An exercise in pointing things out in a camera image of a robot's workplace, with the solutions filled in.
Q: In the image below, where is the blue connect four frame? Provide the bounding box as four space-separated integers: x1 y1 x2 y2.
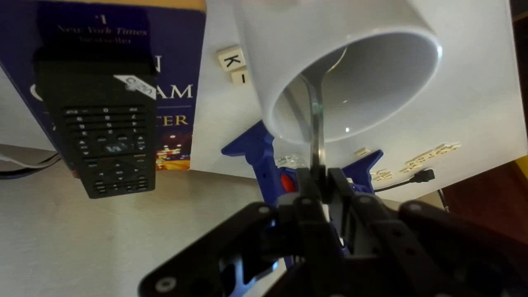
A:
219 120 386 262

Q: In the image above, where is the blue paperback book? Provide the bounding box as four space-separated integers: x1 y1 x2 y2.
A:
0 0 208 173

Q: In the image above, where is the black plug cable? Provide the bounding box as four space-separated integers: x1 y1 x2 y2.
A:
373 166 437 194

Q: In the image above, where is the small letter tile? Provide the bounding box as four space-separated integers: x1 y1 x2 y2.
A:
227 65 250 88
404 153 439 169
435 141 462 156

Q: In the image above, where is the white low table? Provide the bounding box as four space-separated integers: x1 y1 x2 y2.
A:
188 0 528 204

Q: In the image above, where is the black remote control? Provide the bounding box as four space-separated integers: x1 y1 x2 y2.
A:
33 1 160 199

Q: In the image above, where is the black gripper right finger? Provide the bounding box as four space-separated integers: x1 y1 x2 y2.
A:
328 166 528 297

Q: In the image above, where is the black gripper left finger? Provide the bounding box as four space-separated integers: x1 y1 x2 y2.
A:
137 164 333 297

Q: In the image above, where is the silver spoon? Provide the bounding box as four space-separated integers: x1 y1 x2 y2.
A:
293 46 351 173

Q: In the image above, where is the letter tile with K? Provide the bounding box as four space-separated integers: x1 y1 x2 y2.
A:
216 44 247 70

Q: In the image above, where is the white mug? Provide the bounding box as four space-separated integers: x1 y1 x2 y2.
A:
232 0 445 146

